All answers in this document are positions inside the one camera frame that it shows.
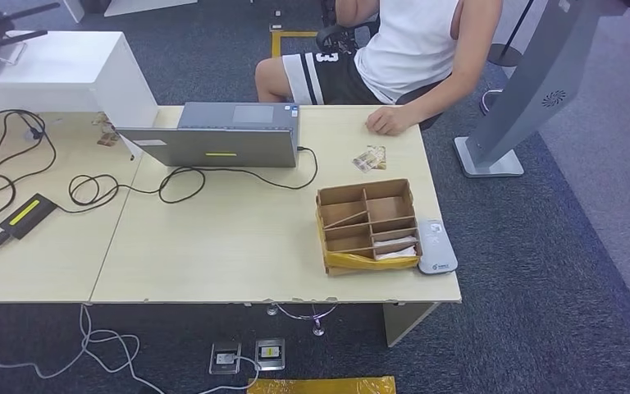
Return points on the grey white card reader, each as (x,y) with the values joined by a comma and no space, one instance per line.
(437,247)

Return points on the person's left forearm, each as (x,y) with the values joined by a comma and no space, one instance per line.
(445,92)

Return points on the white counter block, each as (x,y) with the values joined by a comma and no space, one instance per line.
(48,71)

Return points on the yellow plastic strip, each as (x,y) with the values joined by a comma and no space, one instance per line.
(358,262)

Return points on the metal floor outlet yellow label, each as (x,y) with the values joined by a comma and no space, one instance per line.
(269,353)

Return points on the metal floor outlet with plug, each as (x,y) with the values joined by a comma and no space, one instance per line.
(219,365)

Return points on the cardboard divider box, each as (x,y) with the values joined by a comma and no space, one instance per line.
(385,209)

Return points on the brown patterned card pile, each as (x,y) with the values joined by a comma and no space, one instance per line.
(107,138)

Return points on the grey laptop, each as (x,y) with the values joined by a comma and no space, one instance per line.
(212,147)

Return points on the beige desk leg panel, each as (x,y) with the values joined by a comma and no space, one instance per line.
(402,321)

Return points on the silver kiosk stand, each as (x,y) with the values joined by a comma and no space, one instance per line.
(538,81)

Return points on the clear acrylic stand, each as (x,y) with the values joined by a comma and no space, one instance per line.
(15,53)

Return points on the person's left hand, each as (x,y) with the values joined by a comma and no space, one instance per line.
(388,120)

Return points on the chrome bent tube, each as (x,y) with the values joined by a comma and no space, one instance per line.
(482,102)

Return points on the white furniture base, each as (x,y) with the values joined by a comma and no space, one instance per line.
(146,5)

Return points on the person's right forearm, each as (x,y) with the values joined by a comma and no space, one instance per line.
(356,11)

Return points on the black stanchion post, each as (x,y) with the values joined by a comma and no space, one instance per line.
(505,56)

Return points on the black power adapter yellow label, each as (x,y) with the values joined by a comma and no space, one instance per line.
(27,213)

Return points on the person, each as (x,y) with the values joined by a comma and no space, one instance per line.
(407,49)

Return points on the white card stack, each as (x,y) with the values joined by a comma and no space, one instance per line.
(396,251)

